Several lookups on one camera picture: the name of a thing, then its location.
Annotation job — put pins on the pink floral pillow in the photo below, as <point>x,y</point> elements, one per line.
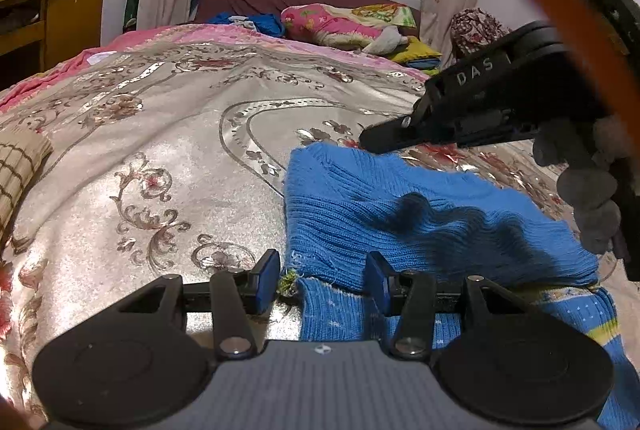
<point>340,22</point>

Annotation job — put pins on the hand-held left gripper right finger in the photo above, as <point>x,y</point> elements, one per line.
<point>377,281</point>

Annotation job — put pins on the blue crumpled cloth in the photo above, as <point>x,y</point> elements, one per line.
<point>260,22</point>

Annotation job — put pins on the blue striped knit sweater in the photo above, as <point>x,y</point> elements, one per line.
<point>350,215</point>

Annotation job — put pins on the dark green bottle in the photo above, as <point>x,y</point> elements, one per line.
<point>131,10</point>

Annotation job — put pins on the dark floral bundle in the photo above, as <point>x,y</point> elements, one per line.
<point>477,30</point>

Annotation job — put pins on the yellow green folded cloths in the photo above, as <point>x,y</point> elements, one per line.
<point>417,55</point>

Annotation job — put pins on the brown checked folded blanket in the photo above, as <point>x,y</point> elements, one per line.
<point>17,165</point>

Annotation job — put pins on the person's right hand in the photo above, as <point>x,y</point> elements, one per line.
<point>587,185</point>

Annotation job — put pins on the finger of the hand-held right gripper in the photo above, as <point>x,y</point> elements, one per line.
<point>395,135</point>

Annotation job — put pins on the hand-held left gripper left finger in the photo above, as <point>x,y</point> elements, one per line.
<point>267,281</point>

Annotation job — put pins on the wooden desk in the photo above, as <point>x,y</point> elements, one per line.
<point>70,20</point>

